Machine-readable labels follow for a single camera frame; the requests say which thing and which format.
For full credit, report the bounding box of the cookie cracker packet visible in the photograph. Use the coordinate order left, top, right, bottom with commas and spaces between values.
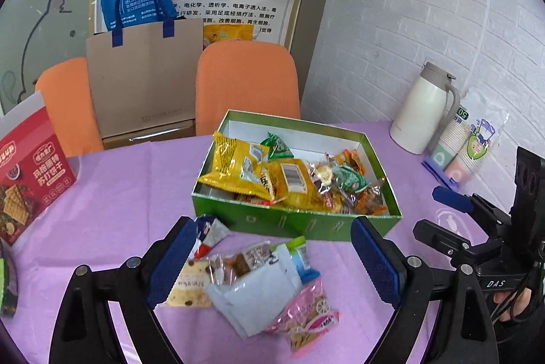
165, 260, 213, 308

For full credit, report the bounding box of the green snack packet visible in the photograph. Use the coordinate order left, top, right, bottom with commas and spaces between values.
261, 132, 294, 160
332, 166, 368, 194

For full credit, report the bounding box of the small orange snack packet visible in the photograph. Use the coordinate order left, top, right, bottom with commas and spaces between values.
327, 149, 366, 176

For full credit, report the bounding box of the brown clear snack packet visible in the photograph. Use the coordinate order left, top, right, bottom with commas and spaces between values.
309, 159, 336, 194

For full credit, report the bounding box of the pink seed snack bag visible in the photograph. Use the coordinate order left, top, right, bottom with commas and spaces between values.
264, 277, 341, 356

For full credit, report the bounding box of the blue snack packet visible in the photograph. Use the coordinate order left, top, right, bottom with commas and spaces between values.
284, 236, 321, 285

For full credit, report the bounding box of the red white blue packet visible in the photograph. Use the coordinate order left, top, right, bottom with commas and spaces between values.
188, 215, 231, 261

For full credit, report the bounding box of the white foil snack bag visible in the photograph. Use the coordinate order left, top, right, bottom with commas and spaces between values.
205, 245, 303, 339

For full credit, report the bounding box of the yellow snack bag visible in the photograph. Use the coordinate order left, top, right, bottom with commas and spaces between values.
265, 158, 324, 212
198, 131, 274, 201

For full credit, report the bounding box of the red orange snack bag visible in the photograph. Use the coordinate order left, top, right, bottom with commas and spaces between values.
322, 191, 356, 214

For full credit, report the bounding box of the person's right hand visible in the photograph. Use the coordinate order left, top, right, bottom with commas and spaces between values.
493, 287, 532, 321

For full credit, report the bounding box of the paper cup pack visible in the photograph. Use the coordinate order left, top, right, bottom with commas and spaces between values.
422, 88, 509, 192

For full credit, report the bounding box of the white thermos jug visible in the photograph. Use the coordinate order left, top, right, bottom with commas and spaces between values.
389, 62, 461, 154

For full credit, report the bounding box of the red cracker box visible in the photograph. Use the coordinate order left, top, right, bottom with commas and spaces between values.
0, 92, 77, 246

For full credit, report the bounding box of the green gift box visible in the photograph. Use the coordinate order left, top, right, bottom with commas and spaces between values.
192, 110, 402, 241

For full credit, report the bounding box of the right orange chair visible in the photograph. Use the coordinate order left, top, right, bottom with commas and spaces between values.
195, 40, 300, 136

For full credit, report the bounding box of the orange chair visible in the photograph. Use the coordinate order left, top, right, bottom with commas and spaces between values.
195, 40, 300, 136
35, 58, 104, 157

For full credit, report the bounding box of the left orange chair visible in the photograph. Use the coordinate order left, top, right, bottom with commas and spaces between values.
35, 58, 104, 157

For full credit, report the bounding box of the brown cardboard sheet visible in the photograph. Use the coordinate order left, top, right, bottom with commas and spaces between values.
86, 19, 203, 138

